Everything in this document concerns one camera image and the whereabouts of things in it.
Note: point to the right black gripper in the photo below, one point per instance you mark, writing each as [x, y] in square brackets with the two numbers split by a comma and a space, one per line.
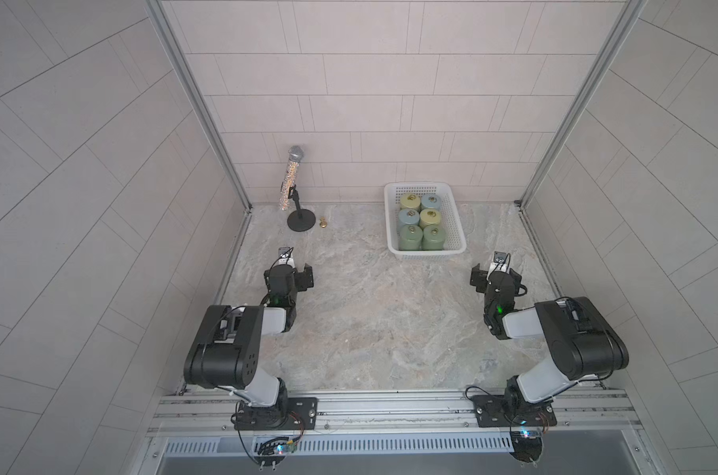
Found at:
[484, 277]

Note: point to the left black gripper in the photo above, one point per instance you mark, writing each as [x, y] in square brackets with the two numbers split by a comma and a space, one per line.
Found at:
[299, 278]

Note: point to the white plastic basket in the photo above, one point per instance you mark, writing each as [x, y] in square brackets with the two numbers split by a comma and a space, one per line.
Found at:
[455, 243]

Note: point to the green tea canister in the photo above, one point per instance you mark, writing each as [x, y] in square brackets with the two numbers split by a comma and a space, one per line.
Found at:
[434, 238]
[410, 238]

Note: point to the blue tea canister front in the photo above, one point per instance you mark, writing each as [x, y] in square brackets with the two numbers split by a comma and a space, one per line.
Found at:
[408, 217]

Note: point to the blue tea canister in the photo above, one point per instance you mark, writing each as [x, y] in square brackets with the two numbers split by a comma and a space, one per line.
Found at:
[430, 201]
[408, 217]

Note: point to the yellow tea canister front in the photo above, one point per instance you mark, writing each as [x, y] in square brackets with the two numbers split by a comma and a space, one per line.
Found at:
[429, 217]

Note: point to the yellow tea canister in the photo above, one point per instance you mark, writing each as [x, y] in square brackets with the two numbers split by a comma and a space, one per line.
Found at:
[410, 201]
[429, 217]

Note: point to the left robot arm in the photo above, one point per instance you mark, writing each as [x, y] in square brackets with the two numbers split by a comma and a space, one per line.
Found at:
[226, 349]

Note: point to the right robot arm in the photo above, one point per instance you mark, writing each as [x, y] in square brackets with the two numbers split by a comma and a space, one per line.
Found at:
[582, 345]

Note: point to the blue tea canister back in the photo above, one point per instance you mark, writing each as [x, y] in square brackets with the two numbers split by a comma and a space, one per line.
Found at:
[430, 201]

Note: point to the yellow tea canister back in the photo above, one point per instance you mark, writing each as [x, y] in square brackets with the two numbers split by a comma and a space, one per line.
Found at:
[410, 201]

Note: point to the black microphone stand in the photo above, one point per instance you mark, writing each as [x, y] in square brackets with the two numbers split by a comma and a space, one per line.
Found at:
[301, 220]

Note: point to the glitter microphone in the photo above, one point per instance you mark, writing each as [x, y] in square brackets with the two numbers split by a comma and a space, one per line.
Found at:
[295, 157]

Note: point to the right controller board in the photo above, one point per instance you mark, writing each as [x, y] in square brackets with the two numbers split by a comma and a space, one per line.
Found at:
[527, 446]

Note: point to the controller board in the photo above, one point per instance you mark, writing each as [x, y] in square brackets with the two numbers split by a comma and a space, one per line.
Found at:
[274, 451]
[527, 446]

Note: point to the left controller board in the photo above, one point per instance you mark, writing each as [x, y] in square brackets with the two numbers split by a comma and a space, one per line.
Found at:
[274, 451]

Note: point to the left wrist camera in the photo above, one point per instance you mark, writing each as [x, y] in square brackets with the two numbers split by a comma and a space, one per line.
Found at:
[285, 256]

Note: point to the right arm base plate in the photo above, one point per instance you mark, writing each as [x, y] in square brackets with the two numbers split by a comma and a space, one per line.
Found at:
[511, 411]

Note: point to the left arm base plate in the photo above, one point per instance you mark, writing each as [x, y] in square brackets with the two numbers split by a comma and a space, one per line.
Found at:
[294, 415]

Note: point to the aluminium rail frame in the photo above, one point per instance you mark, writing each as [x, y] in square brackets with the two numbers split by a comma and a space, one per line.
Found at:
[205, 413]

